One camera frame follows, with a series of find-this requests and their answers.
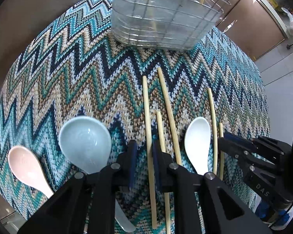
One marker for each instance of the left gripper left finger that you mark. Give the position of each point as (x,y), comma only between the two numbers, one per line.
(86,203)

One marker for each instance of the light blue ceramic spoon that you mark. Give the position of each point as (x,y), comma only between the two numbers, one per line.
(87,144)

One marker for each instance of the wire utensil holder basket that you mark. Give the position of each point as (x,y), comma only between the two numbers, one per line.
(180,24)

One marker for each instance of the yellow oil jug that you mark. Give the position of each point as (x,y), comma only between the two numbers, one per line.
(273,3)

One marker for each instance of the pink ceramic spoon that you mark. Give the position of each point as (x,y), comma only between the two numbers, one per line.
(27,169)

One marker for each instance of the white ceramic spoon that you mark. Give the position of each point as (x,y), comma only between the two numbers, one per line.
(197,144)

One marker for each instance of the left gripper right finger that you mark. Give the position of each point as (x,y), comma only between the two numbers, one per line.
(202,203)

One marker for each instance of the zigzag patterned cloth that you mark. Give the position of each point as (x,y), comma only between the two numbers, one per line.
(75,67)

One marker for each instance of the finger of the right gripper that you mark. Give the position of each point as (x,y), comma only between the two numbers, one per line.
(237,147)

